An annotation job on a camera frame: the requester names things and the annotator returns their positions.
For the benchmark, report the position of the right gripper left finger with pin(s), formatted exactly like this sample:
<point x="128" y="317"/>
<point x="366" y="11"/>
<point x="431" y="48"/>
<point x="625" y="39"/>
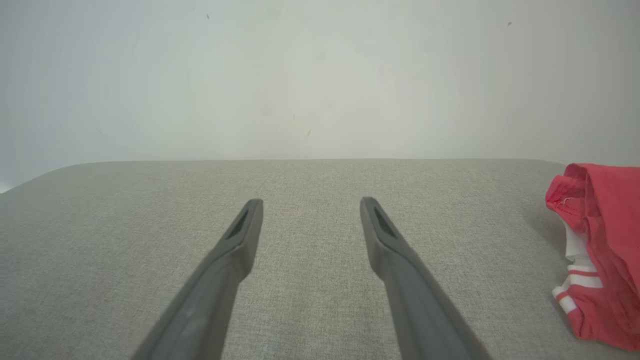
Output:
<point x="210" y="305"/>

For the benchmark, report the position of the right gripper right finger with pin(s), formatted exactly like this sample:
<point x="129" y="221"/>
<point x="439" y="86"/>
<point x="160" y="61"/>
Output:
<point x="425" y="315"/>

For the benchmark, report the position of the red shorts with white stripe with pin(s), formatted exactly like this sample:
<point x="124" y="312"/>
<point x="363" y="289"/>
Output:
<point x="615" y="332"/>

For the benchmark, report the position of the red shirt with white sleeves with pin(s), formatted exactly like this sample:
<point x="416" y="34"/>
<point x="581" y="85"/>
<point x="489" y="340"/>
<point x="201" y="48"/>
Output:
<point x="610" y="210"/>

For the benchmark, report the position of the grey fabric sofa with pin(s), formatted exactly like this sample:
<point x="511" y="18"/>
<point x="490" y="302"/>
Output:
<point x="300" y="185"/>

